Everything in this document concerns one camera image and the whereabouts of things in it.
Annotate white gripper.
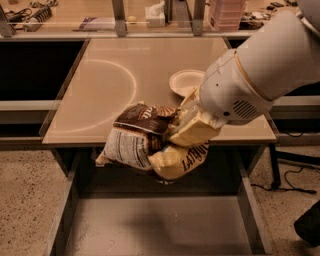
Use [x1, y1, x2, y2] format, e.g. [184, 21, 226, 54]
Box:
[168, 49, 273, 147]

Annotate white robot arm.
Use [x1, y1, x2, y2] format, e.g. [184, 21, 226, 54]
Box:
[168, 0, 320, 147]

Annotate white bowl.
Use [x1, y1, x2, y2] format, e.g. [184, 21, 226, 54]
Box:
[169, 69, 204, 97]

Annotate black coiled cable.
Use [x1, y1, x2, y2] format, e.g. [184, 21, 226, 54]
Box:
[23, 6, 54, 33]

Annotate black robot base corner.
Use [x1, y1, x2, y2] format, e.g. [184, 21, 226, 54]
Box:
[294, 200, 320, 247]

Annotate open grey top drawer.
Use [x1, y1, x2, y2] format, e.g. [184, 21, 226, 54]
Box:
[43, 145, 272, 256]

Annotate black floor cable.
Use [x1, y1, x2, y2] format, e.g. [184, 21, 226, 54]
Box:
[250, 165, 318, 195]

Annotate purple white booklet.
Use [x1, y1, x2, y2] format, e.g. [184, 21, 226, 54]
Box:
[79, 17, 115, 31]

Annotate white tissue box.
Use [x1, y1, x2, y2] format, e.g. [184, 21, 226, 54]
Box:
[145, 1, 165, 28]

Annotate brown yellow chip bag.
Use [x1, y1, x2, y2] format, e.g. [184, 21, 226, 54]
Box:
[95, 102, 209, 183]

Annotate pink stacked bins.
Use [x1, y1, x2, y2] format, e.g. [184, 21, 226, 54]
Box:
[209, 0, 246, 31]

